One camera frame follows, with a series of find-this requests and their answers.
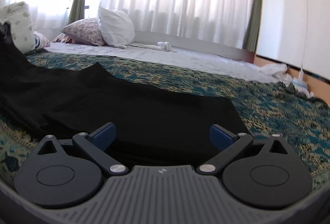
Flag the black pants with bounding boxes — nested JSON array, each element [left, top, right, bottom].
[[0, 21, 252, 170]]

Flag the white bed sheet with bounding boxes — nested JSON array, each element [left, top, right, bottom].
[[45, 41, 286, 84]]

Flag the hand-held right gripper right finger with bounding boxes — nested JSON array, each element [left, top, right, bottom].
[[196, 124, 288, 176]]

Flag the purple floral pillow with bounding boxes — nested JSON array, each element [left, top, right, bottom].
[[53, 18, 106, 46]]

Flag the blue and white packet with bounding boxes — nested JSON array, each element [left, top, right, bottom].
[[290, 79, 314, 98]]

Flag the white floral quilt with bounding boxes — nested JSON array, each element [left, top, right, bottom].
[[0, 1, 36, 53]]

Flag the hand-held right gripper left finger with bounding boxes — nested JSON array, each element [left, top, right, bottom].
[[36, 122, 129, 176]]

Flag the white plastic bag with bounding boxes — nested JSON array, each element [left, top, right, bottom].
[[258, 63, 293, 85]]

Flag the white wardrobe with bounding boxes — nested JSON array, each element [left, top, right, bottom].
[[255, 0, 330, 77]]

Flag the teal patterned blanket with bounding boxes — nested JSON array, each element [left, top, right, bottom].
[[0, 52, 330, 190]]

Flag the twisted white cloth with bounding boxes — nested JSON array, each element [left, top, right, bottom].
[[127, 41, 178, 53]]

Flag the white cable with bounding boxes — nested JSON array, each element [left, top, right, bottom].
[[299, 2, 309, 80]]

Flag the white pillow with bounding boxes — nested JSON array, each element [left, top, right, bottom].
[[98, 5, 136, 49]]

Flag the striped cloth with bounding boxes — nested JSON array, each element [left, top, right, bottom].
[[33, 31, 51, 49]]

